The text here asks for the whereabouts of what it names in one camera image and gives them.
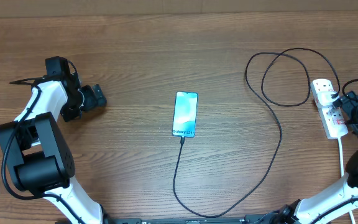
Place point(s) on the white power strip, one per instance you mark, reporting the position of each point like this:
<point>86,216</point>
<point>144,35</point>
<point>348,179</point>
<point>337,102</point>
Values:
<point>332,118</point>

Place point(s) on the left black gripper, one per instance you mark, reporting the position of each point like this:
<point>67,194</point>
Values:
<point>89,99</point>

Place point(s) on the white charger plug adapter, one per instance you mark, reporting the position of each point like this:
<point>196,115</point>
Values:
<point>325,99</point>

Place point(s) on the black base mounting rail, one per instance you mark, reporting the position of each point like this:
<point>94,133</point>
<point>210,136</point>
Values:
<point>266,218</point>

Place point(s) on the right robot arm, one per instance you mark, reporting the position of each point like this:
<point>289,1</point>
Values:
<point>342,196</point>

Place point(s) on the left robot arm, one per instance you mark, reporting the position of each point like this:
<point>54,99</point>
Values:
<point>37,162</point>

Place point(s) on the blue Samsung Galaxy smartphone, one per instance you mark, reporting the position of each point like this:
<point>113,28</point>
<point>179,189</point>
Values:
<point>184,115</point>

